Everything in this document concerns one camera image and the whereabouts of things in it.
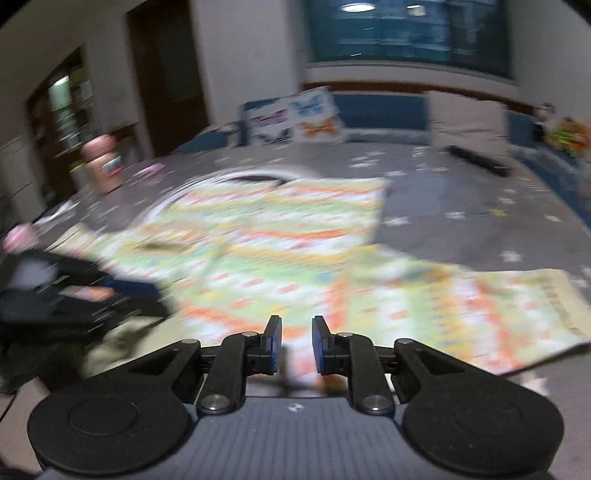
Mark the white printed pillow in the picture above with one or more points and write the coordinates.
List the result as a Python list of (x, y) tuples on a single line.
[(295, 115)]

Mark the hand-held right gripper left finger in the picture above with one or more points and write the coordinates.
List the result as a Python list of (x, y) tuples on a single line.
[(275, 345)]

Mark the blue padded headboard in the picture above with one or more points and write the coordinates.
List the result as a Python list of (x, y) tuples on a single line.
[(383, 117)]

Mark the wooden bookshelf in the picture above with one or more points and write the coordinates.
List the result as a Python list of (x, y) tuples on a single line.
[(60, 124)]

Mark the dark flat bar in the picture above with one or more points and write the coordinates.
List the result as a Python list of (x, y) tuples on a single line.
[(478, 160)]

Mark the colourful stuffed toy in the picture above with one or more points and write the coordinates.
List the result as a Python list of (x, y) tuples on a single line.
[(563, 131)]

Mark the pink white cloth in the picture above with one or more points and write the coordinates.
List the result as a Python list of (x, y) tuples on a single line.
[(19, 237)]

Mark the small pink item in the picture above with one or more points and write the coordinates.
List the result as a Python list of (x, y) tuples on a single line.
[(151, 169)]

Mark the brown wooden door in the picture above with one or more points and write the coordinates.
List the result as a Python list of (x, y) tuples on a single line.
[(168, 78)]

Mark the teal window curtain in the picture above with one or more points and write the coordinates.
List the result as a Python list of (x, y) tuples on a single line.
[(406, 32)]

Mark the beige pillow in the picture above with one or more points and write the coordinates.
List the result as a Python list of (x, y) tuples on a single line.
[(464, 122)]

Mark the pink plush toy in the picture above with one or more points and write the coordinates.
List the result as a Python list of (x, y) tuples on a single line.
[(102, 161)]

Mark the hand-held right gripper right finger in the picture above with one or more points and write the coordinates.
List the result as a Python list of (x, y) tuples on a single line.
[(317, 345)]

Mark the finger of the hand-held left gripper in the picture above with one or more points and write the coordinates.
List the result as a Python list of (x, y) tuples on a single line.
[(135, 287)]

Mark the green orange patterned garment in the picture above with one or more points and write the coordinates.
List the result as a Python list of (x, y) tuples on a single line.
[(286, 258)]

